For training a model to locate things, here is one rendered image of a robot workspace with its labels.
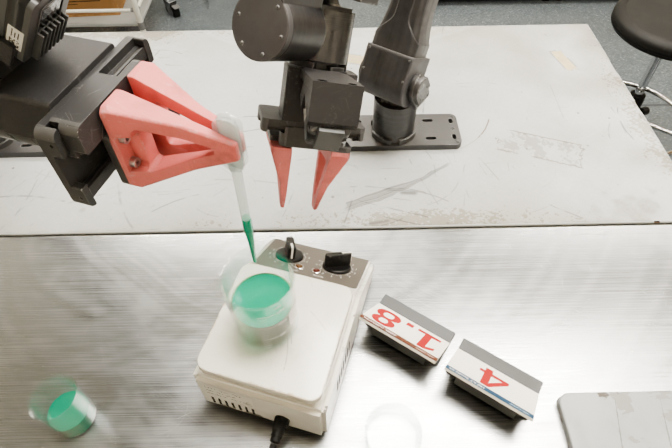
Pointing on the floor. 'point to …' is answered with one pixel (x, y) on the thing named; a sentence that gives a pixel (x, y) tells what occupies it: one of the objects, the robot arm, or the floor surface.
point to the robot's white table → (567, 52)
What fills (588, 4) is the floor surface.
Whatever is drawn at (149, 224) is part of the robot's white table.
